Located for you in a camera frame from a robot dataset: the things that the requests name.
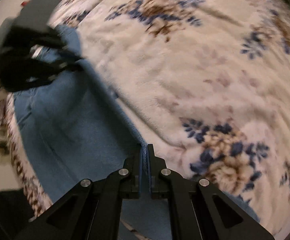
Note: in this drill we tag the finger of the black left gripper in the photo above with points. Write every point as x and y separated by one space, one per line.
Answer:
19 70

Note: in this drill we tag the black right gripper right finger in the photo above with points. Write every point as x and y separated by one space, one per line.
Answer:
198 209

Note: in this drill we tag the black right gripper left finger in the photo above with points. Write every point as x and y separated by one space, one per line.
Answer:
91 209

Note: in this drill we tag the blue denim pants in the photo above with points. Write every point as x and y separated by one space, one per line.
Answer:
73 129

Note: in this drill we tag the cream floral fleece blanket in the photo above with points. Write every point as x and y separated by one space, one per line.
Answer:
189 75

